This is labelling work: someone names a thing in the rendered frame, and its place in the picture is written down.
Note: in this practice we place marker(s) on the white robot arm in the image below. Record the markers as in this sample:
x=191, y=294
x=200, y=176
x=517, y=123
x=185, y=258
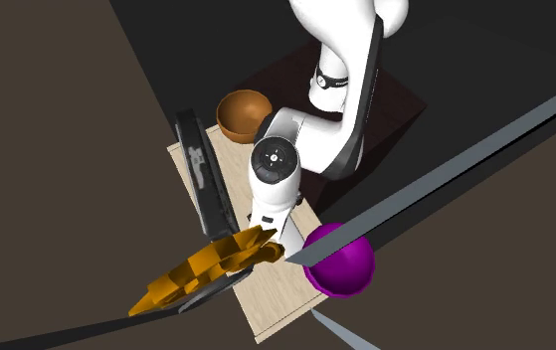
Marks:
x=277, y=194

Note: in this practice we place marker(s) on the black flat device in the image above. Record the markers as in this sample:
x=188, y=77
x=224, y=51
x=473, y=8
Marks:
x=209, y=184

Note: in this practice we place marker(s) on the brown bowl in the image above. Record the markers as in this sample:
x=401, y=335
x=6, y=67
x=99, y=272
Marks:
x=241, y=116

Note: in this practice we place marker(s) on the light wooden table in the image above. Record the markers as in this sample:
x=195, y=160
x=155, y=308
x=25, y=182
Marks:
x=272, y=293

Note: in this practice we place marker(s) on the golden yellow blocky figure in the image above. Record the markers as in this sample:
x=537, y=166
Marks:
x=204, y=269

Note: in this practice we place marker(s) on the purple bowl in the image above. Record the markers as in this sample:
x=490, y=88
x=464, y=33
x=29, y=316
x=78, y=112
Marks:
x=348, y=271

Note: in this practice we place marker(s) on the dark maroon robot stand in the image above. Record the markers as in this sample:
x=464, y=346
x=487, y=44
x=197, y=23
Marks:
x=398, y=109

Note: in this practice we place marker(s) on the long grey beam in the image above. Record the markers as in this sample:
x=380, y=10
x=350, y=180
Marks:
x=432, y=186

